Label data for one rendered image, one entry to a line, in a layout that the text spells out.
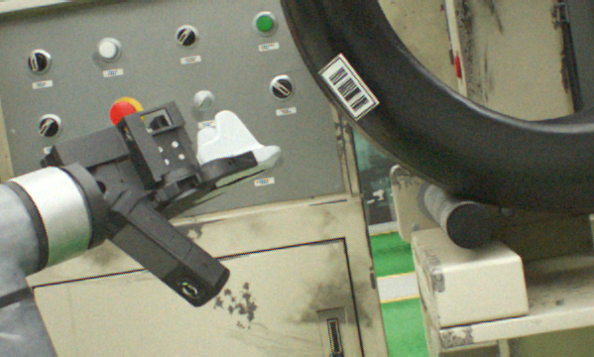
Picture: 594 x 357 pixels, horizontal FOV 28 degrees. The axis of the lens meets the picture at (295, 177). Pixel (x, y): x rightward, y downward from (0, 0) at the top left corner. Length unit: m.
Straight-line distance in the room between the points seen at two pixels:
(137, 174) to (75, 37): 0.88
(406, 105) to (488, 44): 0.40
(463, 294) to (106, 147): 0.39
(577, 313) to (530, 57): 0.45
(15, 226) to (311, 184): 0.95
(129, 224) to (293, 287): 0.83
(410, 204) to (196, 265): 0.57
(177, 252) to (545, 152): 0.38
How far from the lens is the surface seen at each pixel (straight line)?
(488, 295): 1.17
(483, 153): 1.15
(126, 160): 0.99
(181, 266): 0.97
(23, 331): 0.90
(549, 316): 1.18
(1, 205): 0.91
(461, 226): 1.16
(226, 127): 1.04
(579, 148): 1.16
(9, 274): 0.90
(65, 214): 0.93
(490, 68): 1.53
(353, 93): 1.16
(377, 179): 10.18
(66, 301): 1.82
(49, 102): 1.86
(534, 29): 1.54
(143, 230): 0.96
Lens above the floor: 1.03
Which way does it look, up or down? 3 degrees down
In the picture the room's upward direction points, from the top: 9 degrees counter-clockwise
